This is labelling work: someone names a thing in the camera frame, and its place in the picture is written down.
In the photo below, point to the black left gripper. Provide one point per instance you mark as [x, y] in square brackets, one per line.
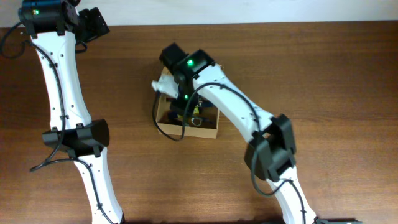
[94, 23]

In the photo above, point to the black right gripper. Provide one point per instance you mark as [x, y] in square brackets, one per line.
[181, 106]

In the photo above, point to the yellow highlighter with dark cap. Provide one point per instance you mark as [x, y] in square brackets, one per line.
[176, 114]

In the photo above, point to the yellow tape roll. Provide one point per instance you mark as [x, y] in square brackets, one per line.
[196, 121]

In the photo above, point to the brown cardboard box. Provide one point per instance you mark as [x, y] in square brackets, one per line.
[177, 129]

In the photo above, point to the blue whiteboard marker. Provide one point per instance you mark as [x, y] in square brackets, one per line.
[205, 104]

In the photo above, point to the black ballpoint pen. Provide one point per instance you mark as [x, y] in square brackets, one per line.
[205, 120]

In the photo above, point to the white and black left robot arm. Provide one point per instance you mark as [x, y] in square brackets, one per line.
[56, 28]

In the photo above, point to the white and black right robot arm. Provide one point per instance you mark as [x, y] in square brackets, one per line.
[270, 139]

